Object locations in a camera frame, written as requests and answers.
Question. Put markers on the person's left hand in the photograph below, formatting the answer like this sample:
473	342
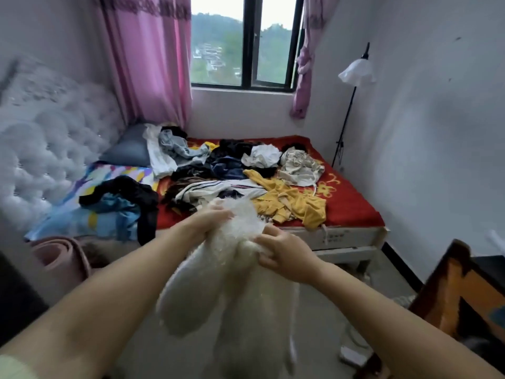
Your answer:
203	225

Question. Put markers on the person's right hand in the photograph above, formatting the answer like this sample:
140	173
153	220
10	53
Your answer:
288	255

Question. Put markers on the pile of mixed clothes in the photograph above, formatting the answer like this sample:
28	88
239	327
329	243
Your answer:
229	169

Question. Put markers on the white fluffy sweater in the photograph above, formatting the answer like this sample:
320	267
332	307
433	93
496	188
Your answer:
237	311

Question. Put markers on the black garment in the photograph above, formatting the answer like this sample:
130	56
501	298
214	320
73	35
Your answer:
130	189

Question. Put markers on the blue garment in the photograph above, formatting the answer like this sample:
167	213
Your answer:
110	217

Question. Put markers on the person's left forearm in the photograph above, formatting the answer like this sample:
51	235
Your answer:
102	311

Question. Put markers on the person's right forearm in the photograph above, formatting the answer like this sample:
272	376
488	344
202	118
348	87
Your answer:
394	327

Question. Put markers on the white bed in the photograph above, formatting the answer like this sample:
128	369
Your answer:
347	237

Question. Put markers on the red bedsheet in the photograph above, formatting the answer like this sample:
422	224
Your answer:
351	205

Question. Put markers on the grey pillow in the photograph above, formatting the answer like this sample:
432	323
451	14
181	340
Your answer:
126	150

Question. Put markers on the colourful patterned pillow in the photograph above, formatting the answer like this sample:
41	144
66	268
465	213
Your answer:
102	176

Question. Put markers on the pink rolled mat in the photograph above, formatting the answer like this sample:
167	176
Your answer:
63	260

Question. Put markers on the wooden chair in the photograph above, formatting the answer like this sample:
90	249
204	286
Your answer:
446	284

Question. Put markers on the white tufted headboard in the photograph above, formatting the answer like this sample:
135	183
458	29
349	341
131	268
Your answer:
55	138

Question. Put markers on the wide pink curtain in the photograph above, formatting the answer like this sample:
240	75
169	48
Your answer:
150	59

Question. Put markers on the black framed window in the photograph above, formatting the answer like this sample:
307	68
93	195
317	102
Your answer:
221	43

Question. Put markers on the tied pink curtain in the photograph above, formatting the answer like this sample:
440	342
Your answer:
309	51

